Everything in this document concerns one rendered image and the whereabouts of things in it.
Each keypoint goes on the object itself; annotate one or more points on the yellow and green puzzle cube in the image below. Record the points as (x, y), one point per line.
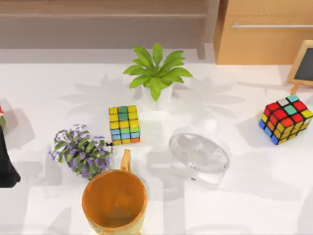
(124, 124)

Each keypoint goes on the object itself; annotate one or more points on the green plant in white pot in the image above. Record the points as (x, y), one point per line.
(156, 73)

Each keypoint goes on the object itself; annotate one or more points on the clear glass cup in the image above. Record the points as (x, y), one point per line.
(199, 156)

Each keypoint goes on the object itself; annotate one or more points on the purple flower plant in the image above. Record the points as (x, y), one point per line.
(82, 150)

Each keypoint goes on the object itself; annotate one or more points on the orange and gold cup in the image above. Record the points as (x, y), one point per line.
(113, 198)

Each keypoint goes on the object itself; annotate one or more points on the wooden open shelf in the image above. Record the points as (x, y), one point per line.
(105, 24)

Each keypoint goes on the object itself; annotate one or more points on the red and yellow puzzle cube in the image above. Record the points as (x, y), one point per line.
(284, 120)

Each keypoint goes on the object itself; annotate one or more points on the wooden cupboard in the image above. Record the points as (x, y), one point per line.
(264, 41)

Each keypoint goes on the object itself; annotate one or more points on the red and green object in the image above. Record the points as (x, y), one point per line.
(2, 117)

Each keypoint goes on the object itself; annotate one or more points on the framed blackboard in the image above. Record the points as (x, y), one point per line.
(304, 66)

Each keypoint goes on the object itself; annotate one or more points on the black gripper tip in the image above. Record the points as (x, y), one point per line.
(6, 169)

